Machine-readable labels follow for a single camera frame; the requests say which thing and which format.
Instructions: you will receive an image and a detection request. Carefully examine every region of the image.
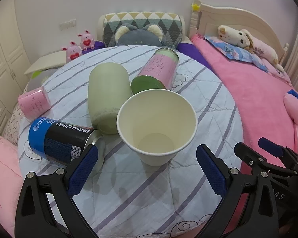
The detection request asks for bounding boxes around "white paper cup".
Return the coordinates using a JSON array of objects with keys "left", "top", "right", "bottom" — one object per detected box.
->
[{"left": 117, "top": 89, "right": 198, "bottom": 167}]

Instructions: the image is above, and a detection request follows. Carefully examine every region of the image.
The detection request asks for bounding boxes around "pink paper cup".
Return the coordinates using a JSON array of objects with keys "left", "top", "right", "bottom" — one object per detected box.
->
[{"left": 18, "top": 86, "right": 51, "bottom": 121}]

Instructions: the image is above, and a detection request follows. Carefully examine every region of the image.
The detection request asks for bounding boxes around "pink quilt at left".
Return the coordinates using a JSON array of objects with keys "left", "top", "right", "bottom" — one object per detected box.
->
[{"left": 0, "top": 135, "right": 23, "bottom": 236}]

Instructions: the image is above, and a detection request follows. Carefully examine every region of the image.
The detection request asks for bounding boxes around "pink bed blanket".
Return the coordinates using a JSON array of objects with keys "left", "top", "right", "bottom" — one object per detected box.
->
[{"left": 191, "top": 35, "right": 298, "bottom": 166}]

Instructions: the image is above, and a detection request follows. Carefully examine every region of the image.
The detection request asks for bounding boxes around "blue black towel canister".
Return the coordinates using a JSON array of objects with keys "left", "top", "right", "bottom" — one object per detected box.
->
[{"left": 28, "top": 117, "right": 105, "bottom": 171}]

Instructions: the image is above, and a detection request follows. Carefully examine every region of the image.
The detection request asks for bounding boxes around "striped white table quilt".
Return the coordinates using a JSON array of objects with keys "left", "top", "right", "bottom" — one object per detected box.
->
[{"left": 17, "top": 45, "right": 246, "bottom": 238}]

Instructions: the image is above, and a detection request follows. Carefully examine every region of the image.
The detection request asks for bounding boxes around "heart pattern white cloth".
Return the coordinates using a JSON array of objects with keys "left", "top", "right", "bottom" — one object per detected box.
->
[{"left": 2, "top": 84, "right": 31, "bottom": 146}]

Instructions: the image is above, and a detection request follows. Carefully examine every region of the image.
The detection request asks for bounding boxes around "blue cartoon pillow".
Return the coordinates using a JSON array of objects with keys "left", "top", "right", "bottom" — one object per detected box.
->
[{"left": 204, "top": 36, "right": 269, "bottom": 73}]

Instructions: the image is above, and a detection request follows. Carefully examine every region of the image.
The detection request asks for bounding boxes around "white dog plush toy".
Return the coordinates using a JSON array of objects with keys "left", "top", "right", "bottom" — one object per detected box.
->
[{"left": 217, "top": 25, "right": 253, "bottom": 49}]

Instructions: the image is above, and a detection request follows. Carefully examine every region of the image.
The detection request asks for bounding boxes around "grey flower cushion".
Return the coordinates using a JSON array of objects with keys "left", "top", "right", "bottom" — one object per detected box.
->
[{"left": 27, "top": 68, "right": 58, "bottom": 91}]

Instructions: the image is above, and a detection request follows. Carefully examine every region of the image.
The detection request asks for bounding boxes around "pale green tumbler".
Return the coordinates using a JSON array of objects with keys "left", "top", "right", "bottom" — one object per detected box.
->
[{"left": 88, "top": 62, "right": 132, "bottom": 135}]

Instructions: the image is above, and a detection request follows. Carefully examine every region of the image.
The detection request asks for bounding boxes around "white side table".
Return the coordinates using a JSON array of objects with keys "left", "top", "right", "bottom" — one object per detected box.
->
[{"left": 24, "top": 51, "right": 66, "bottom": 75}]

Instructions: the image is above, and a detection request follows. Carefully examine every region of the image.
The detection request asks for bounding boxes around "cream wardrobe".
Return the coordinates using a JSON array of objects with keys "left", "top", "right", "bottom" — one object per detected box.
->
[{"left": 0, "top": 0, "right": 30, "bottom": 134}]

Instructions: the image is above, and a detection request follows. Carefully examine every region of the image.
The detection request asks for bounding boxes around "pink green clear canister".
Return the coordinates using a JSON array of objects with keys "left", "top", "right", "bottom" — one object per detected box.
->
[{"left": 131, "top": 48, "right": 180, "bottom": 95}]

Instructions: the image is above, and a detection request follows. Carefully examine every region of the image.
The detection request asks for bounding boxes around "cream wooden bed headboard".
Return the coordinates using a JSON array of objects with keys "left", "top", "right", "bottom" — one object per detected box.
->
[{"left": 187, "top": 0, "right": 289, "bottom": 64}]

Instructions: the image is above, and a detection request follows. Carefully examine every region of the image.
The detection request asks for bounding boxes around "left pink bunny plush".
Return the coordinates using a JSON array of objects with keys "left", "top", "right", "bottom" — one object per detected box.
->
[{"left": 61, "top": 41, "right": 83, "bottom": 63}]

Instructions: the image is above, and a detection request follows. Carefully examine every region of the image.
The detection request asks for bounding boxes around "pink bunny plush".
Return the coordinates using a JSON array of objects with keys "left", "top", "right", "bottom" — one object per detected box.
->
[
  {"left": 77, "top": 30, "right": 95, "bottom": 52},
  {"left": 61, "top": 41, "right": 83, "bottom": 63}
]

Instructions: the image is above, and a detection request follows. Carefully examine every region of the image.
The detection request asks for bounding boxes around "triangle pattern quilted headrest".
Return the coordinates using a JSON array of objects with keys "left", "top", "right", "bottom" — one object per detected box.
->
[{"left": 96, "top": 11, "right": 186, "bottom": 48}]

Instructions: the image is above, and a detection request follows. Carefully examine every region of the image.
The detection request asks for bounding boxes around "right pink bunny plush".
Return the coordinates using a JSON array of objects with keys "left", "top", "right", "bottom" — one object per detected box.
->
[{"left": 77, "top": 30, "right": 95, "bottom": 52}]

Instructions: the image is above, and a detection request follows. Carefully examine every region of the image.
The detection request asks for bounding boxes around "grey bear plush cushion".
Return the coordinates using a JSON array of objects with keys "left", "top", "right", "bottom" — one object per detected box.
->
[{"left": 112, "top": 24, "right": 165, "bottom": 47}]

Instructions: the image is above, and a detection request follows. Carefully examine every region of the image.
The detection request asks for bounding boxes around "white wall switch plate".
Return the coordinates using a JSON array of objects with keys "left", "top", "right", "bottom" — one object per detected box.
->
[{"left": 59, "top": 19, "right": 76, "bottom": 31}]

